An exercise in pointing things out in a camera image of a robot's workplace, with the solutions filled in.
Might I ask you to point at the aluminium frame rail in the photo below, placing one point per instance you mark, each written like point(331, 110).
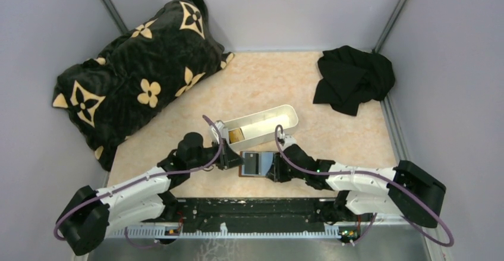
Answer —
point(420, 195)

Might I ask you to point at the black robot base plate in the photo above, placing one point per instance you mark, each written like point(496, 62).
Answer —
point(258, 215)

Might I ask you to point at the brown leather card holder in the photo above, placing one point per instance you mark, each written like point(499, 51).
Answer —
point(265, 163)

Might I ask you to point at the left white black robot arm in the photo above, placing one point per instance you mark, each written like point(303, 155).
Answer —
point(91, 215)

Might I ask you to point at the white slotted cable duct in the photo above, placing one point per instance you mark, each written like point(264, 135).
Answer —
point(162, 232)

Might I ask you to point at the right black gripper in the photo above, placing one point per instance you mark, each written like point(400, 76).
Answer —
point(275, 173)

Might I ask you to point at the grey VIP card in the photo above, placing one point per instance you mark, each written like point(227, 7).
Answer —
point(251, 163)

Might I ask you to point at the black cloth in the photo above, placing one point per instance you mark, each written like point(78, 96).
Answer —
point(351, 77)

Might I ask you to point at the black floral plush pillow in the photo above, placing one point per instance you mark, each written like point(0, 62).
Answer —
point(115, 94)

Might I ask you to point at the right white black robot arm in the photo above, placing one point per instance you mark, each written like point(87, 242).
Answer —
point(361, 190)

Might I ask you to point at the white oblong plastic tray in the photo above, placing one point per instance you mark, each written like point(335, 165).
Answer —
point(259, 128)

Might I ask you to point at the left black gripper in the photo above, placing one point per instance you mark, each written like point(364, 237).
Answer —
point(228, 158)

